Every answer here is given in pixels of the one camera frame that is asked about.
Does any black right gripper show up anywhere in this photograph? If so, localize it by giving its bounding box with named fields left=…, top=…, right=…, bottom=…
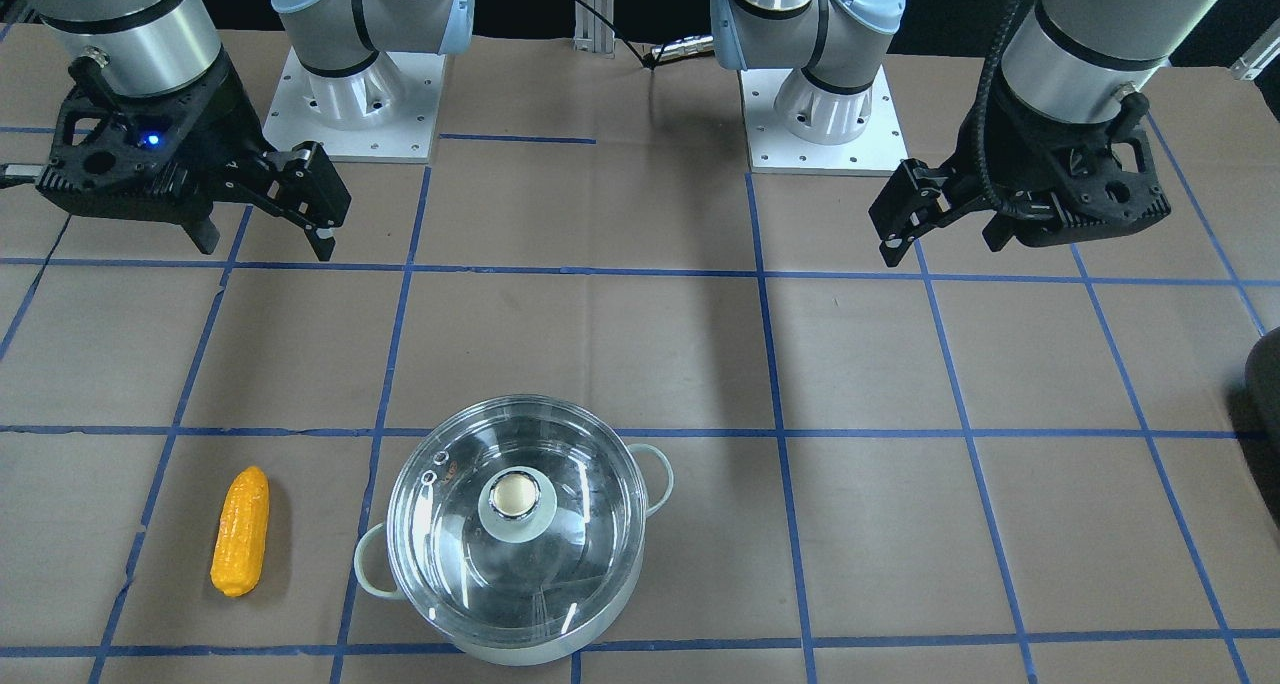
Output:
left=36, top=54, right=352, bottom=263

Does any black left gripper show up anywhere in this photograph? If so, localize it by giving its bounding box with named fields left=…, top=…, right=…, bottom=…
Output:
left=868, top=86, right=1172, bottom=268

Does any yellow corn cob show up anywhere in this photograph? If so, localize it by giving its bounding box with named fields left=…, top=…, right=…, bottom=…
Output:
left=209, top=466, right=270, bottom=598

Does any glass pot lid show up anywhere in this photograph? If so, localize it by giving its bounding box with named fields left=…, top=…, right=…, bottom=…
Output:
left=387, top=395, right=648, bottom=651

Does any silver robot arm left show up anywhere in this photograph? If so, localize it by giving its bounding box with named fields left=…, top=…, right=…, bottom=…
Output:
left=710, top=0, right=1217, bottom=268

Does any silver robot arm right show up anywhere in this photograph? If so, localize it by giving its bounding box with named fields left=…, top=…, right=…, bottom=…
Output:
left=3, top=0, right=475, bottom=261

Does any white cooking pot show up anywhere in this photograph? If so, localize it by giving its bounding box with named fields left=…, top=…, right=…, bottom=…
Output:
left=355, top=443, right=675, bottom=666

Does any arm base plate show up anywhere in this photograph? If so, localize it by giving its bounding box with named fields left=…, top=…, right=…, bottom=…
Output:
left=262, top=51, right=449, bottom=165
left=739, top=67, right=908, bottom=177

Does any black cable on table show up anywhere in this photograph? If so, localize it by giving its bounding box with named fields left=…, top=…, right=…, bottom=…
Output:
left=515, top=0, right=717, bottom=76

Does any aluminium frame post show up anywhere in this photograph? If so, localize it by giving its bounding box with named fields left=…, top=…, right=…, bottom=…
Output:
left=573, top=0, right=616, bottom=59

